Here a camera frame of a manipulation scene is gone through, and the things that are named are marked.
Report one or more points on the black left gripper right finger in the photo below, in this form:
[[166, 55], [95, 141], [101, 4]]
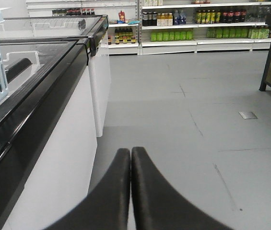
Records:
[[157, 205]]

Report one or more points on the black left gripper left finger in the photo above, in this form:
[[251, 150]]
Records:
[[106, 207]]

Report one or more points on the near chest freezer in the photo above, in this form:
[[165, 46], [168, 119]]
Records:
[[47, 139]]

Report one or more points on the chest freezer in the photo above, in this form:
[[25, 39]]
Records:
[[47, 139], [85, 30]]

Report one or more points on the steel floor socket plate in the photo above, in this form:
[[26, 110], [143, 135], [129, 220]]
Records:
[[247, 115]]

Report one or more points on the white store shelving unit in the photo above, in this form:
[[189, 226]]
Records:
[[148, 27]]

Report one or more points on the far chest freezer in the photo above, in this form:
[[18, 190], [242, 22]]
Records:
[[85, 30]]

